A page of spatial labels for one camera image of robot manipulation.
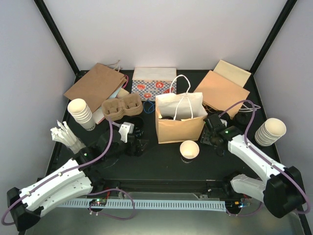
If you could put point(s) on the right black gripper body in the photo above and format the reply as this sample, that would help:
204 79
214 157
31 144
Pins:
213 141

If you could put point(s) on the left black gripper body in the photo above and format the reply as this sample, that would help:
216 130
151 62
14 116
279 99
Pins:
130 151

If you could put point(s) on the orange kraft paper bag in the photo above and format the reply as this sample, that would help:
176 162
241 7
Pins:
188 112

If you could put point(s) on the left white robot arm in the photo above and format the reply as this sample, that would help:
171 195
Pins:
77 177

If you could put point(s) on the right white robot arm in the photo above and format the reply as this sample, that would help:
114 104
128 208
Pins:
279 188

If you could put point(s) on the black lid stack left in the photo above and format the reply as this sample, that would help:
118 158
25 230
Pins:
225 116

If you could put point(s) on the black lid stack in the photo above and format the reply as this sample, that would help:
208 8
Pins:
241 120
225 116

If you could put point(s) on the black lid stack right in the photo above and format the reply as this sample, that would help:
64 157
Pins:
241 120

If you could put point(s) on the orange flat bag right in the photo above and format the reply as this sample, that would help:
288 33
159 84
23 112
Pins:
219 93

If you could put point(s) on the stack of pulp cup carriers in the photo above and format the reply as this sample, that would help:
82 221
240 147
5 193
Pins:
116 108

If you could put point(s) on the right stack of paper cups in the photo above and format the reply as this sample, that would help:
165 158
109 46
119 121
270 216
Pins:
270 131

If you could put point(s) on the stack of paper cups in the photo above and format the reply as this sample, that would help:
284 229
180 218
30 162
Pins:
270 131
82 114

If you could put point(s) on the tan flat paper bag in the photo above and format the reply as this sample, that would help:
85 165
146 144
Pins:
232 73

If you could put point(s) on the checkered printed paper bag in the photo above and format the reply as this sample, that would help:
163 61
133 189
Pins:
148 82

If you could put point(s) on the left stack of paper cups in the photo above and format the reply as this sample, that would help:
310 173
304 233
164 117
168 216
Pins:
82 114

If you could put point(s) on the bundle of wrapped straws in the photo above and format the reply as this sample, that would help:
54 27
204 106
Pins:
65 136

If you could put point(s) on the brown flat paper bag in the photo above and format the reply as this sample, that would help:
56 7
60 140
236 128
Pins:
96 85

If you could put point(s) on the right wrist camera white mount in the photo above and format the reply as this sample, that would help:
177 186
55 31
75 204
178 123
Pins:
224 122

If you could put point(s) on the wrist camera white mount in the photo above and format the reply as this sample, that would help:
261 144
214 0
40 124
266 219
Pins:
224 122
124 130

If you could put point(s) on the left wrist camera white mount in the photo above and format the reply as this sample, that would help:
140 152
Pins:
124 130

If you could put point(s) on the right black frame post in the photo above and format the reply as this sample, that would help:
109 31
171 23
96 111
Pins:
286 10

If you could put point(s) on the black frame post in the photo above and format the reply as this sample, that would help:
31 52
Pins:
286 10
43 9

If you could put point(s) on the blue slotted cable duct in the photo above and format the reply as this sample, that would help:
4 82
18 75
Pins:
218 206

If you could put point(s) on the left black frame post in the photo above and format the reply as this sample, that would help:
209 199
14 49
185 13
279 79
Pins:
43 9

